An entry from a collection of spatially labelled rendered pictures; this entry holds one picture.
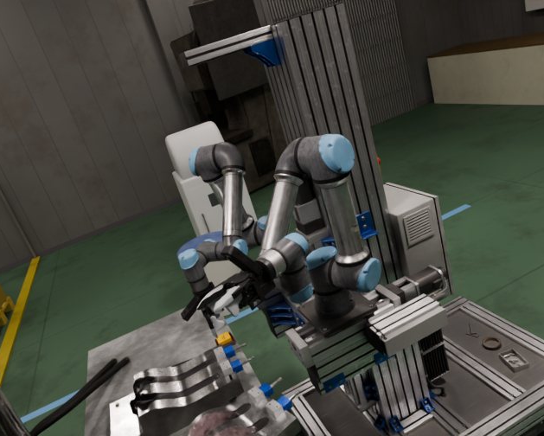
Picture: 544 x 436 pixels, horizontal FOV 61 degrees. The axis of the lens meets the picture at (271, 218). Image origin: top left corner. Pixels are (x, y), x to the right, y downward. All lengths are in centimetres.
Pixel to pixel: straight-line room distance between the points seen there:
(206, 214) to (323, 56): 328
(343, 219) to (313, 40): 62
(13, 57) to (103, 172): 196
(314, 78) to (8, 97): 632
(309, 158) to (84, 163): 641
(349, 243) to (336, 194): 17
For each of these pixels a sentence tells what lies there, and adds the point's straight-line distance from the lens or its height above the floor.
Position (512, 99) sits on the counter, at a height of 9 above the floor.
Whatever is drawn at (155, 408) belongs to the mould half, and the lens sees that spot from 181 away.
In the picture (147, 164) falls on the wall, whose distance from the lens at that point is 766.
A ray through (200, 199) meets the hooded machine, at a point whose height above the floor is 74.
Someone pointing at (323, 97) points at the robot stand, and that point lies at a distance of 168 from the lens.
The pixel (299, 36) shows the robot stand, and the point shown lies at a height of 196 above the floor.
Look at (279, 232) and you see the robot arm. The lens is 140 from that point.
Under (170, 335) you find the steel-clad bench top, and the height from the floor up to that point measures 80.
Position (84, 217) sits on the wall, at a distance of 777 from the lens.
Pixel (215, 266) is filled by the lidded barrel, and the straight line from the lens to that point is 376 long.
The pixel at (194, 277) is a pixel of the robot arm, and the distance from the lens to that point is 174.
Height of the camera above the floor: 198
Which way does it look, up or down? 20 degrees down
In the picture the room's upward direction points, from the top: 18 degrees counter-clockwise
